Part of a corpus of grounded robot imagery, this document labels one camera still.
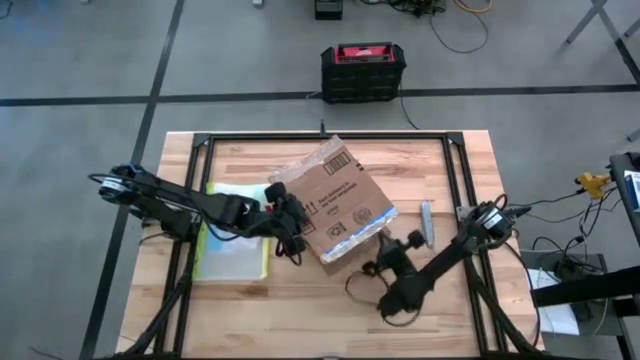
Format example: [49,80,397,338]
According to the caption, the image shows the grey metal furniture legs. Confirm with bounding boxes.
[563,0,640,86]

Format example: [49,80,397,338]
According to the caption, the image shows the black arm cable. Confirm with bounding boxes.
[272,233,307,267]
[343,269,424,329]

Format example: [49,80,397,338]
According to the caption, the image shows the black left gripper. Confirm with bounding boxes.
[249,180,314,259]

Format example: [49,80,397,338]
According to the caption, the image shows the brown cardboard shipping box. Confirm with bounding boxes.
[268,134,400,278]

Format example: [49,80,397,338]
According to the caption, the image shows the grey white handheld device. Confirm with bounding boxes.
[419,200,436,250]

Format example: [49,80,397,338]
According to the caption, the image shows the blue white box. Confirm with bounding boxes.
[623,169,640,213]

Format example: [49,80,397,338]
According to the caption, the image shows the black table frame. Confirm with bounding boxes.
[112,130,546,360]

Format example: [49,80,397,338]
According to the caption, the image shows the black cable bundle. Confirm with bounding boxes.
[514,187,624,279]

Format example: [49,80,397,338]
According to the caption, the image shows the red black power station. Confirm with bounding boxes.
[319,41,407,105]

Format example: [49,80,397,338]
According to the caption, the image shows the black metal bar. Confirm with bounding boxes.
[530,264,640,309]

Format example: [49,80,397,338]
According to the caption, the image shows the black floor cable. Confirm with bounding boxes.
[359,0,491,55]

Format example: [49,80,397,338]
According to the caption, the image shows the grey floor tray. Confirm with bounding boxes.
[518,248,609,324]

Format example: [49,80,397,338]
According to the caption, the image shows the black side table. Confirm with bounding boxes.
[608,151,640,236]

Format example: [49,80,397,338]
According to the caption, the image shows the white paper sheet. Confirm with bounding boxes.
[527,267,581,336]

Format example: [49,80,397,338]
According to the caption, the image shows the white mesh pouch yellow trim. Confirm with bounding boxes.
[192,182,274,283]

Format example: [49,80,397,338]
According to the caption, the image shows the black power station cable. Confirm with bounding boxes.
[397,82,420,131]

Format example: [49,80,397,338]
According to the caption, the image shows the yellow floor cable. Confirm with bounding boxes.
[451,0,494,14]

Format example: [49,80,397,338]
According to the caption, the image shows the black floor box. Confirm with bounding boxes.
[314,0,345,21]

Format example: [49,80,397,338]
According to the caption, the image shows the yellow cable connector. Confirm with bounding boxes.
[574,171,613,201]

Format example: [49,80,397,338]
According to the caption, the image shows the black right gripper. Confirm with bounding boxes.
[362,228,429,282]

